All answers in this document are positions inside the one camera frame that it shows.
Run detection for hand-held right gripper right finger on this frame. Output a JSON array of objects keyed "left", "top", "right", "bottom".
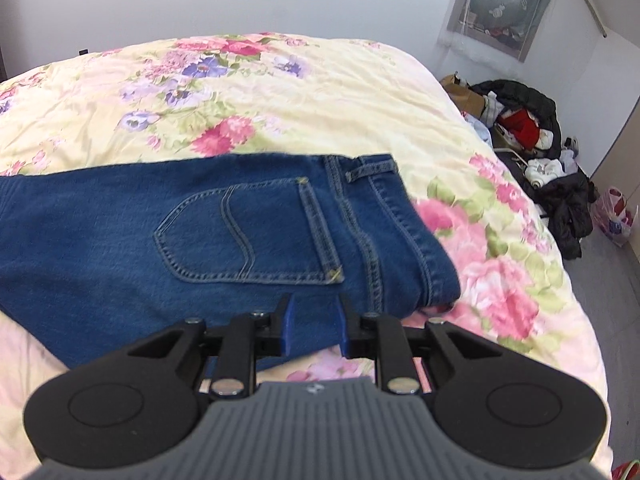
[{"left": 335, "top": 294, "right": 505, "bottom": 396}]

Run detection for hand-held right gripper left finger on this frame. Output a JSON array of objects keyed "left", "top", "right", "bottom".
[{"left": 125, "top": 294, "right": 294, "bottom": 402}]

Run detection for blue denim pants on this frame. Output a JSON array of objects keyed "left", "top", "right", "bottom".
[{"left": 0, "top": 152, "right": 461, "bottom": 374}]

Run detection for floral bed cover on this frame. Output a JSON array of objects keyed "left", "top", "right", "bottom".
[{"left": 0, "top": 32, "right": 616, "bottom": 480}]

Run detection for light blue cloth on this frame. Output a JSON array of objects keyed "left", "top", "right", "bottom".
[{"left": 464, "top": 111, "right": 495, "bottom": 147}]

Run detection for black coat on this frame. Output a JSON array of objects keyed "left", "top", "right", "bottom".
[{"left": 537, "top": 170, "right": 599, "bottom": 261}]

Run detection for white cloth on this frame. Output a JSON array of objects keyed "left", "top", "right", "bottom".
[{"left": 525, "top": 157, "right": 567, "bottom": 189}]

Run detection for brown paper bag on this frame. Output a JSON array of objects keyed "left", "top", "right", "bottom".
[{"left": 440, "top": 74, "right": 489, "bottom": 117}]

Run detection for red cloth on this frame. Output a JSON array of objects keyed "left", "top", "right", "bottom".
[{"left": 499, "top": 110, "right": 544, "bottom": 149}]

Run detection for pink plastic bag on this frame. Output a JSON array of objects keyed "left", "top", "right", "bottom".
[{"left": 592, "top": 187, "right": 639, "bottom": 247}]

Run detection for beige wardrobe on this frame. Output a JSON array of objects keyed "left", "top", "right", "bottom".
[{"left": 587, "top": 35, "right": 640, "bottom": 201}]

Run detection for grey window curtain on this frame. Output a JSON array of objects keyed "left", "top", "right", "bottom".
[{"left": 437, "top": 0, "right": 568, "bottom": 64}]

